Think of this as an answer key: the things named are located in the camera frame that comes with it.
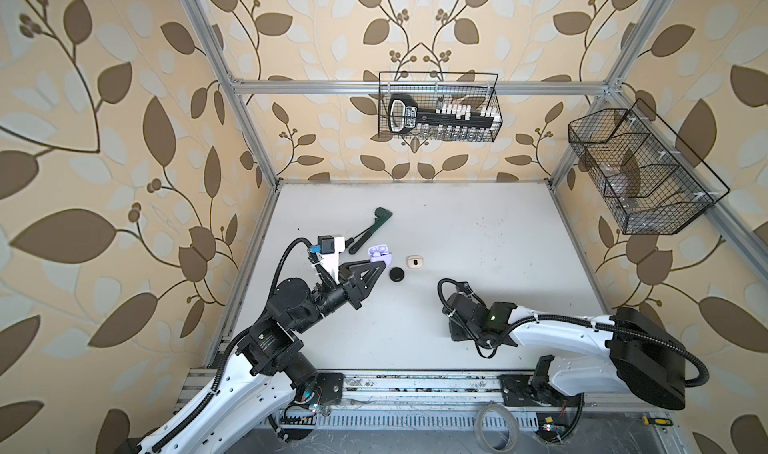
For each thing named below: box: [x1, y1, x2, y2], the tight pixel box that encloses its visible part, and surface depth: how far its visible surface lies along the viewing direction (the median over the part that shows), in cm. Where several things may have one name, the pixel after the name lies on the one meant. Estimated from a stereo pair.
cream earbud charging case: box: [406, 255, 424, 269], surface depth 98 cm
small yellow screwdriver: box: [642, 416, 674, 426], surface depth 71 cm
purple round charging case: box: [368, 244, 393, 267], surface depth 63 cm
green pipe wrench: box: [349, 207, 393, 255], surface depth 110 cm
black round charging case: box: [389, 266, 405, 282], surface depth 96 cm
